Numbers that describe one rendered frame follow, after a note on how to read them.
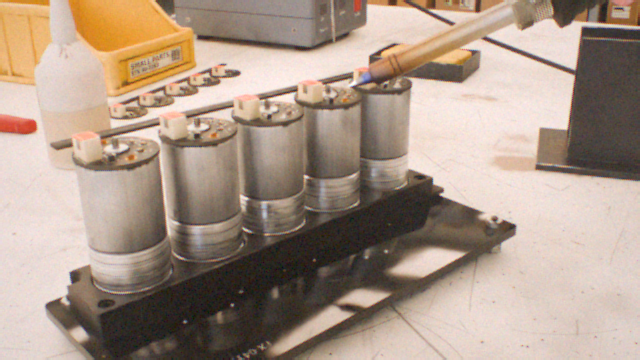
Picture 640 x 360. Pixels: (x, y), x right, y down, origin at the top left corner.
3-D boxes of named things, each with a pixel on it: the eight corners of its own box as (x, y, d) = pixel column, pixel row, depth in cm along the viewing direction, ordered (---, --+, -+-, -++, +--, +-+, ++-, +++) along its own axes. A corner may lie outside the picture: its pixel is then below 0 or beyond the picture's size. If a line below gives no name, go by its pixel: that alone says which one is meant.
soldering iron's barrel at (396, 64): (381, 101, 24) (558, 20, 23) (362, 61, 23) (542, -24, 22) (380, 89, 25) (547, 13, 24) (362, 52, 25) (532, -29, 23)
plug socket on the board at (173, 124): (195, 135, 21) (193, 114, 21) (171, 141, 21) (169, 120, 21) (182, 129, 22) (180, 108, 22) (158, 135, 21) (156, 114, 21)
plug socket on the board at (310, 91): (328, 100, 25) (328, 81, 25) (310, 104, 24) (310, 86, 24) (313, 95, 25) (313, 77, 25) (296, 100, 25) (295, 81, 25)
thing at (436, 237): (384, 195, 32) (385, 173, 32) (516, 250, 27) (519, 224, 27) (47, 332, 22) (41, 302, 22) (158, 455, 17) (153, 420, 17)
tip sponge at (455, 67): (480, 67, 55) (481, 48, 54) (461, 83, 51) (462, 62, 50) (392, 58, 58) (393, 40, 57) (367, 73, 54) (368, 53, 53)
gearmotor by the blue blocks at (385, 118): (418, 199, 29) (424, 80, 27) (378, 216, 27) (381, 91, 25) (376, 182, 31) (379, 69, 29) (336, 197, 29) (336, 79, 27)
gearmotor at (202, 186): (258, 267, 24) (251, 126, 22) (198, 293, 22) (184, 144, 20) (218, 243, 25) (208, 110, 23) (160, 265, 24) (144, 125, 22)
